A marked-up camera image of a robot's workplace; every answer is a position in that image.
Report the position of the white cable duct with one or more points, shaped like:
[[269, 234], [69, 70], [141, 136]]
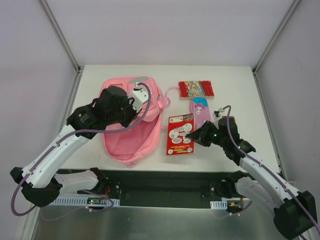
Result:
[[79, 201], [219, 205]]

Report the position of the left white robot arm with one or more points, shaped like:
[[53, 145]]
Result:
[[81, 126]]

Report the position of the pink student backpack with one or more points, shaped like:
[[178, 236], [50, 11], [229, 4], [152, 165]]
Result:
[[130, 146]]

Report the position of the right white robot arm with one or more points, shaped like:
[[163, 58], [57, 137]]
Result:
[[293, 212]]

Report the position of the red comic book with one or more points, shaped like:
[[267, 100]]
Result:
[[178, 127]]

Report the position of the red patterned book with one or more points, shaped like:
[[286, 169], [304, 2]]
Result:
[[193, 89]]

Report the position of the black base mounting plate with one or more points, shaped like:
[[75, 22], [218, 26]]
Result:
[[164, 189]]

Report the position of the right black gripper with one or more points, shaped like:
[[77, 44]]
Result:
[[207, 134]]

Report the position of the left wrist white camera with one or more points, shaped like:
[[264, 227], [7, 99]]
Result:
[[138, 97]]

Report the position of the left white cable duct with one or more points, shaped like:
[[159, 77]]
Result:
[[79, 201]]

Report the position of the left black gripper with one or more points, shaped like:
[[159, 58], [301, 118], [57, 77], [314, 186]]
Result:
[[127, 113]]

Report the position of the brown leather wallet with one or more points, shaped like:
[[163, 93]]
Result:
[[232, 119]]

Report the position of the right white cable duct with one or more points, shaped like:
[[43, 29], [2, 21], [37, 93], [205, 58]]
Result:
[[219, 205]]

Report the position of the pink cartoon pencil case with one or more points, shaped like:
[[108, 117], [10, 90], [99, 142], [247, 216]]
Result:
[[200, 108]]

